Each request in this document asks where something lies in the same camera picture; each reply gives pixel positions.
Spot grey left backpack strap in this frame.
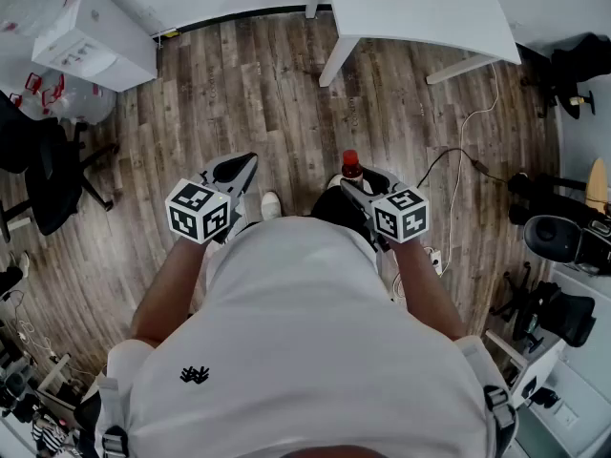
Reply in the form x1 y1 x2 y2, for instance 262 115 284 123
94 373 131 458

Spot black mesh office chair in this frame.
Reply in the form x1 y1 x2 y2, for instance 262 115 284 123
489 260 599 354

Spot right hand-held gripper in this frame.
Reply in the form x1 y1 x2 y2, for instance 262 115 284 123
339 167 431 253

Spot black shorts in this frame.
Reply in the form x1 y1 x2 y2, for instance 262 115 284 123
309 184 374 245

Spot small red-capped bottle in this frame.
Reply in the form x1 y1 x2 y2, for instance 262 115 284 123
341 149 367 184

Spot white left shoe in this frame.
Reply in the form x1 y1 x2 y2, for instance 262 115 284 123
261 190 283 222

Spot black cable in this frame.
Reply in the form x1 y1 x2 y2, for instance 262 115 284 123
413 147 511 191

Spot clear bag of red-lidded containers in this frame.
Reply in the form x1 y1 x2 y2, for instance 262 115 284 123
8 70 118 127
0 0 74 38

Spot white cable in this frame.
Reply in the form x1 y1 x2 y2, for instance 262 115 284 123
437 61 501 277

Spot person's right forearm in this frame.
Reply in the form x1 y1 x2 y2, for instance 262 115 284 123
390 237 467 342

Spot white cabinet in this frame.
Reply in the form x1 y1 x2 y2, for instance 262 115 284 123
31 0 159 94

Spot grey right backpack strap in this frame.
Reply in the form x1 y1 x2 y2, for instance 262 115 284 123
456 335 519 450

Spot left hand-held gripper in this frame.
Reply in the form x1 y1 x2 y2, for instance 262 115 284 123
164 152 260 246

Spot wooden board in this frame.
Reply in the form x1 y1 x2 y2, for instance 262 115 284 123
585 156 610 218

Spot white table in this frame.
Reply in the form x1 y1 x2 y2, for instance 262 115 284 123
318 0 522 89

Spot black chair with clothes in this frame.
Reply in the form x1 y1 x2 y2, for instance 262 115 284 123
518 32 611 121

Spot person's left forearm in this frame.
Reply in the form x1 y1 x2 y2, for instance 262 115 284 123
130 234 217 348

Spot grey backpack strap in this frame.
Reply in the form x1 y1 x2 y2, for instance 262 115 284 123
456 335 519 450
94 373 131 458

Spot white t-shirt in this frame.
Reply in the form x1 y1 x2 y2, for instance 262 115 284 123
94 216 517 458

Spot black camera equipment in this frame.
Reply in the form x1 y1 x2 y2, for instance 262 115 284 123
506 171 611 277

